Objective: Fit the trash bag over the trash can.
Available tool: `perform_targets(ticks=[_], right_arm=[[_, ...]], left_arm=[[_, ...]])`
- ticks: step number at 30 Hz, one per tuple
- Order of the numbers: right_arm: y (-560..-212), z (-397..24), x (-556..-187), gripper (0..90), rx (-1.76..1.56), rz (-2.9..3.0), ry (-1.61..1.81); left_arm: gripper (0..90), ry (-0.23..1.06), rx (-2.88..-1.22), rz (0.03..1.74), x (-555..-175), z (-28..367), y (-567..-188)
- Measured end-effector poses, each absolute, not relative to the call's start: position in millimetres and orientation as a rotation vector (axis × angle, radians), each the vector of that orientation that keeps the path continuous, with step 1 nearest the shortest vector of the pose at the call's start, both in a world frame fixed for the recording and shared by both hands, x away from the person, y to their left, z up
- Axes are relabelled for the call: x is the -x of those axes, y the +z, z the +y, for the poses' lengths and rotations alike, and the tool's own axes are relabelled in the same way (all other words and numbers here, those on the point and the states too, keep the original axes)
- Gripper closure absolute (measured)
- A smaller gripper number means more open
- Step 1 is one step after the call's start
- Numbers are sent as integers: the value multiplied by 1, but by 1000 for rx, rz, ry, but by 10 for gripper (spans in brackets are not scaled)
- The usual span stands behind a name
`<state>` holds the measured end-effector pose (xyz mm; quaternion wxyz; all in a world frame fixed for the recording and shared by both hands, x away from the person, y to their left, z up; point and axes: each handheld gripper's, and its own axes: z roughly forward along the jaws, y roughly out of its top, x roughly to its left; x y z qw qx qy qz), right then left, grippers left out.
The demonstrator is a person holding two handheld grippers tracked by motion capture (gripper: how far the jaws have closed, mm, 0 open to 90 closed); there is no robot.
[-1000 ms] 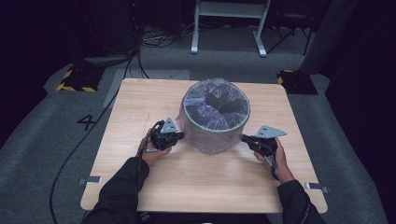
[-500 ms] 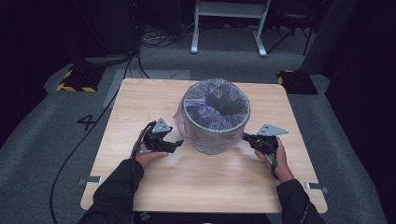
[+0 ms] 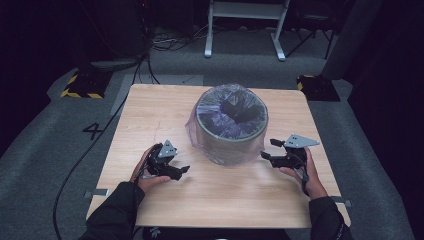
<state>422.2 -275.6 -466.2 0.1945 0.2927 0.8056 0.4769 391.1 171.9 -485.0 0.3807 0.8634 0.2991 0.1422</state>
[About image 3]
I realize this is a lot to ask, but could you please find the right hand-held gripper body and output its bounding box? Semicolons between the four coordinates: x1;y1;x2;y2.
281;133;321;172

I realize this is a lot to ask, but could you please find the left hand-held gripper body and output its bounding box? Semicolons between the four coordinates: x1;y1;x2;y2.
144;139;183;182

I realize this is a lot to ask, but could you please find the green plastic bin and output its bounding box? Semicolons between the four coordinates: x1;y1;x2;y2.
194;85;270;166

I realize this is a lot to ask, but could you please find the purple plastic bag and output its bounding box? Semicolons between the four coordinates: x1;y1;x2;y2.
184;82;271;167

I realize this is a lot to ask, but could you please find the person's left hand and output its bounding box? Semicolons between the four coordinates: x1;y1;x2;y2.
129;146;173;194

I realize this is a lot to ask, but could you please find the person's right hand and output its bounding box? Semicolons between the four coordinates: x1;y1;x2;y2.
278;147;330;201

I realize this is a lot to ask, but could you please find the grey tape strip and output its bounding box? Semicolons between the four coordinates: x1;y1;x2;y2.
82;188;110;199
331;195;352;208

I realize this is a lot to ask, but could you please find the black folding stand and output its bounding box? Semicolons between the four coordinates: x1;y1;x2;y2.
285;6;338;61

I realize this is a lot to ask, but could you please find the grey column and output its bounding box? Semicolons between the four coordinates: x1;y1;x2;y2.
320;0;385;81

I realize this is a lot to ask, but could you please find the white metal stand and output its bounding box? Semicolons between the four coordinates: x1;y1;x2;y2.
203;0;291;62

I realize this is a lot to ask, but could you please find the black stand with grey base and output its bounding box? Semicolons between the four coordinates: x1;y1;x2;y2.
78;0;149;73

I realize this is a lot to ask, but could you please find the left hand-held gripper cable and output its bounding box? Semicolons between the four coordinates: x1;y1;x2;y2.
132;143;164;240

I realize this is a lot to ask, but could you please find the long black floor cable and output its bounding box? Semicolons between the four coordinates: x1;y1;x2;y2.
52;54;150;240

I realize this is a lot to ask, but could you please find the tangle of floor cables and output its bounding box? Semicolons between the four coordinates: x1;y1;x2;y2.
150;23;209;53

